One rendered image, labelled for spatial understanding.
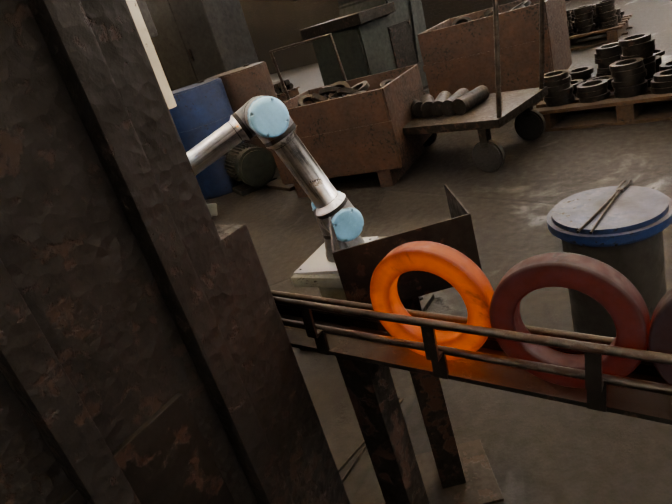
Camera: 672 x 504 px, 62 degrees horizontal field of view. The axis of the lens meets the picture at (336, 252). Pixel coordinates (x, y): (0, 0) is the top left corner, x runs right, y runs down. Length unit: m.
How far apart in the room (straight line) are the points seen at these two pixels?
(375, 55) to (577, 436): 5.15
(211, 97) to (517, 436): 3.73
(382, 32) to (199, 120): 2.53
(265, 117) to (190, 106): 2.99
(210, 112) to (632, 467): 3.93
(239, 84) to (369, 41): 1.76
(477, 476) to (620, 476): 0.32
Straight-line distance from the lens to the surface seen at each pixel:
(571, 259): 0.72
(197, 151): 1.86
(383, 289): 0.83
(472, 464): 1.55
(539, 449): 1.58
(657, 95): 3.92
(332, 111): 3.67
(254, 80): 5.05
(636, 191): 1.80
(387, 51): 6.42
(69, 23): 0.69
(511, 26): 4.80
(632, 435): 1.61
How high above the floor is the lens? 1.12
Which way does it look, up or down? 22 degrees down
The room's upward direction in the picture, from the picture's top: 17 degrees counter-clockwise
